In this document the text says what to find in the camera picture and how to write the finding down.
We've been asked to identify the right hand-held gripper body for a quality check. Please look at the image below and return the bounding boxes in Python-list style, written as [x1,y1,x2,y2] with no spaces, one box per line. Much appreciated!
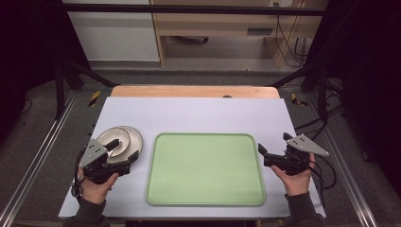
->
[264,133,330,176]

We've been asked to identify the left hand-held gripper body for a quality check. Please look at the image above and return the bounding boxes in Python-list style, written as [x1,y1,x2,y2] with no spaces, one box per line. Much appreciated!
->
[78,139,131,185]

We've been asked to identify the small white plate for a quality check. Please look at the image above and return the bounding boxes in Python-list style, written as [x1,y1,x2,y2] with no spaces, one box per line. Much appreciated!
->
[96,127,131,158]

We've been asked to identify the large white plate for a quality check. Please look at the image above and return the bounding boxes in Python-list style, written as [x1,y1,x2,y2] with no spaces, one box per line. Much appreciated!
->
[108,125,145,166]

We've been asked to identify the person's right hand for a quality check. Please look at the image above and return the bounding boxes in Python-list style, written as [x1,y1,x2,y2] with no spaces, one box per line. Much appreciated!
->
[270,153,316,198]

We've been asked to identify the person's left hand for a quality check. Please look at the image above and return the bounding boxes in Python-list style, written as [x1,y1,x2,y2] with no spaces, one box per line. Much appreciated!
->
[78,168,120,205]

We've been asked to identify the yellow black tape strip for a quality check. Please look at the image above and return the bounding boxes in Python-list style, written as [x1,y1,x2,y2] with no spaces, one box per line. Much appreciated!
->
[88,90,102,107]
[290,93,309,107]

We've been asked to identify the black metal stand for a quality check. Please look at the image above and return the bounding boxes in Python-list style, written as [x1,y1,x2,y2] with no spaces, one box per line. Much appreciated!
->
[52,55,118,121]
[270,60,329,125]

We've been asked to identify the green tray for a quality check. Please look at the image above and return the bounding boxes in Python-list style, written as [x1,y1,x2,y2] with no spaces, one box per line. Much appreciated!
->
[145,132,267,208]

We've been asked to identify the white table sheet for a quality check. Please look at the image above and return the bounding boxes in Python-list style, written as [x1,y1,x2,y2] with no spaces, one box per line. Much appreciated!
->
[58,96,326,219]

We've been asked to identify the white cabinet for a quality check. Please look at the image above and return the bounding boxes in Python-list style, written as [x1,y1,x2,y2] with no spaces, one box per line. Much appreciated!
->
[61,0,161,62]

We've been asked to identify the dark curtain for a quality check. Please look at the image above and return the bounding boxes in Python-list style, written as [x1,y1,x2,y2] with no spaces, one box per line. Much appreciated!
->
[304,0,401,198]
[0,0,93,143]

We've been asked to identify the wooden desk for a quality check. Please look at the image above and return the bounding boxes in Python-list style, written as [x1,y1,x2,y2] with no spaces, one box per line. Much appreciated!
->
[149,0,329,69]

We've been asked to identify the black floor cables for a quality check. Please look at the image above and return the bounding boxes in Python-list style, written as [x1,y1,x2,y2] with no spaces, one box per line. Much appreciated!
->
[293,79,345,141]

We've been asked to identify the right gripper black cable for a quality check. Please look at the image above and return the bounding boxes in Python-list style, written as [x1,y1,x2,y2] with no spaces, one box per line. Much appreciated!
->
[307,153,338,191]

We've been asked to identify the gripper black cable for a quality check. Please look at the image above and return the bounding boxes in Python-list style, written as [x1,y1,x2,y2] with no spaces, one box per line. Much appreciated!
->
[70,147,88,201]
[307,153,338,191]

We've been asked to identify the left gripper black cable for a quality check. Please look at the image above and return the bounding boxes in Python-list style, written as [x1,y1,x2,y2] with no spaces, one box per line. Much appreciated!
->
[70,147,88,201]

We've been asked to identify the aluminium floor rail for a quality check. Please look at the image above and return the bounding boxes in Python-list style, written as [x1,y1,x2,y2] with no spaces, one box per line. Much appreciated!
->
[305,94,378,227]
[0,90,78,227]

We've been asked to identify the hanging black cables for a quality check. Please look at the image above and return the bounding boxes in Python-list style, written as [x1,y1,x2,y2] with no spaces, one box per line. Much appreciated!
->
[274,14,309,69]

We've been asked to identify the black metal frame bar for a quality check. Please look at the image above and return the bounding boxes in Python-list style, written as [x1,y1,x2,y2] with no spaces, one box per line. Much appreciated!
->
[61,3,327,17]

